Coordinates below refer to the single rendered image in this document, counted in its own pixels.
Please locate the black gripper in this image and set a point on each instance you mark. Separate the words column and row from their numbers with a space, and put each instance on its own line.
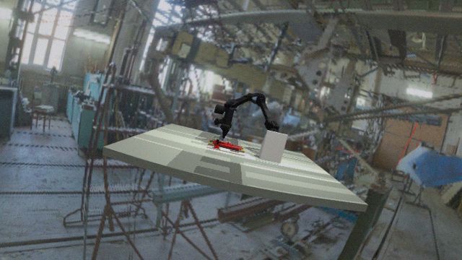
column 226, row 125

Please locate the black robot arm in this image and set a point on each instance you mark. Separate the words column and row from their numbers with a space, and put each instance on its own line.
column 230, row 106

